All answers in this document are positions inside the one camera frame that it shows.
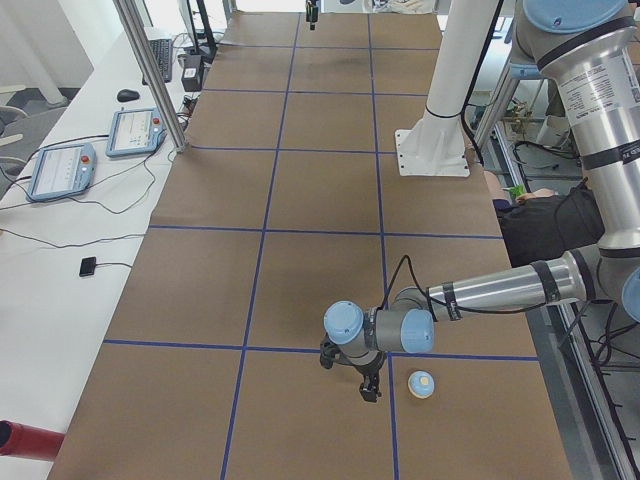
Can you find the seated person in black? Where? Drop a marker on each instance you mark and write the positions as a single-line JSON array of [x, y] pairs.
[[543, 224]]

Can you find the black power adapter box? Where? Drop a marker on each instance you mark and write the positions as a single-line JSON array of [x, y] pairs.
[[192, 73]]

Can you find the blue teach pendant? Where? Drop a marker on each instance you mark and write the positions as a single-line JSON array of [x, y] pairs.
[[135, 132], [62, 172]]

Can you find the aluminium frame post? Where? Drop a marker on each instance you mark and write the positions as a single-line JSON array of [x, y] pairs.
[[135, 32]]

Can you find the near blue teach pendant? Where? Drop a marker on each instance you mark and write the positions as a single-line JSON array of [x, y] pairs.
[[62, 172]]

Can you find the black keyboard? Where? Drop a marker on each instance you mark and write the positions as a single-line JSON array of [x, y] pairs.
[[162, 50]]

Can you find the black computer mouse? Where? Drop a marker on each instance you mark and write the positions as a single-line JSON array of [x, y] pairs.
[[127, 95]]

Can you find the far blue teach pendant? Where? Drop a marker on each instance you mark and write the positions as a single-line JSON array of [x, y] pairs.
[[135, 132]]

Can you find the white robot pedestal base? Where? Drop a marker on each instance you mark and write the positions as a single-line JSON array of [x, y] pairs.
[[435, 146]]

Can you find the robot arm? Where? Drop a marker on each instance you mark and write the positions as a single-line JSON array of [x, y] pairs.
[[582, 47]]

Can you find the small black puck device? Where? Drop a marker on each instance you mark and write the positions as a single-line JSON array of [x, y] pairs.
[[87, 266]]

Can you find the blue and cream call bell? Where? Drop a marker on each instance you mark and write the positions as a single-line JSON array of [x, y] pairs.
[[421, 384]]

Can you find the red cylinder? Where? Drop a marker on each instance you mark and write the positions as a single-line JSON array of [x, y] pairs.
[[25, 441]]

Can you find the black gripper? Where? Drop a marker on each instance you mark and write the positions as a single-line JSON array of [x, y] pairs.
[[368, 370]]

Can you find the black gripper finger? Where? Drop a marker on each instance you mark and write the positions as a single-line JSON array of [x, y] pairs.
[[312, 13]]

